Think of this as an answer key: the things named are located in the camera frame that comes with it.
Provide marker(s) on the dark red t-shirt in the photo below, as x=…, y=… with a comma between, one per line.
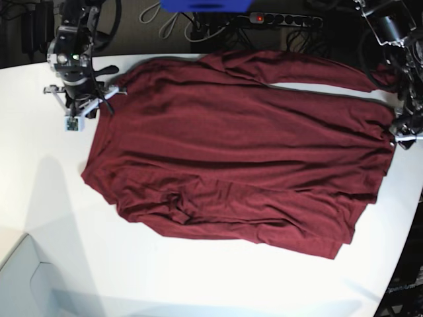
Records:
x=213, y=149

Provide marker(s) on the blue box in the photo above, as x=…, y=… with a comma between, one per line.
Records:
x=219, y=6

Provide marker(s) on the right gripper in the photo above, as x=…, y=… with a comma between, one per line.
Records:
x=80, y=90

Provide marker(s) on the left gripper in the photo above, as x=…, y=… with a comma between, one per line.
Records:
x=407, y=124

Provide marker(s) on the black power strip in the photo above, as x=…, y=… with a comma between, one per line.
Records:
x=279, y=19

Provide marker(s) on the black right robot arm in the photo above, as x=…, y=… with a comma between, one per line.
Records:
x=70, y=54

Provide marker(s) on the black box on floor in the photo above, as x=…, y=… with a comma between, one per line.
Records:
x=37, y=28

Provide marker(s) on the white bin at corner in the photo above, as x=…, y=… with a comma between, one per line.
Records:
x=25, y=287

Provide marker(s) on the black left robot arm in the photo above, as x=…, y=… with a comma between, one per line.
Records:
x=395, y=30

